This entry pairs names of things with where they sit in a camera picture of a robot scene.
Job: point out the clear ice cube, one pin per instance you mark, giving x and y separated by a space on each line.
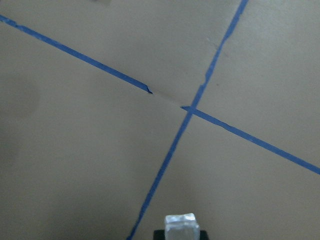
181 227

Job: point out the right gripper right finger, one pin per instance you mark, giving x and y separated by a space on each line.
203 235

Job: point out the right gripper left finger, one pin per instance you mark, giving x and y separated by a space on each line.
159 234

